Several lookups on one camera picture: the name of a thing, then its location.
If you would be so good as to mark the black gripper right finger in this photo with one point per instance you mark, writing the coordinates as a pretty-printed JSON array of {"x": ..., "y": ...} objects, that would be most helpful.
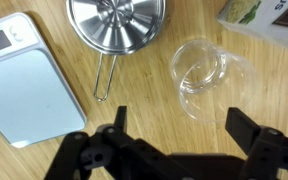
[{"x": 242, "y": 130}]

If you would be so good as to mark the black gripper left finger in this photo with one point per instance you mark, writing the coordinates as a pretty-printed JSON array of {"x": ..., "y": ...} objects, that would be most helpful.
[{"x": 121, "y": 118}]

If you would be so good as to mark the small clear glass container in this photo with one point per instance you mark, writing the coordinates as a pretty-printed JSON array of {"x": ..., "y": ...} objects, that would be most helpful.
[{"x": 200, "y": 73}]

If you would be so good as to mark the small steel saucepan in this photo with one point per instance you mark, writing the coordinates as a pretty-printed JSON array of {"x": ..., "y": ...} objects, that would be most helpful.
[{"x": 117, "y": 23}]

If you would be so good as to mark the white kitchen scale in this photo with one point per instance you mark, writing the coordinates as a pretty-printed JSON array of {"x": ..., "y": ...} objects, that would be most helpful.
[{"x": 27, "y": 96}]

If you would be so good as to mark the white and brown carton box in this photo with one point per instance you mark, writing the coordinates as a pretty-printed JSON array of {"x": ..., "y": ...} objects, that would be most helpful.
[{"x": 267, "y": 20}]

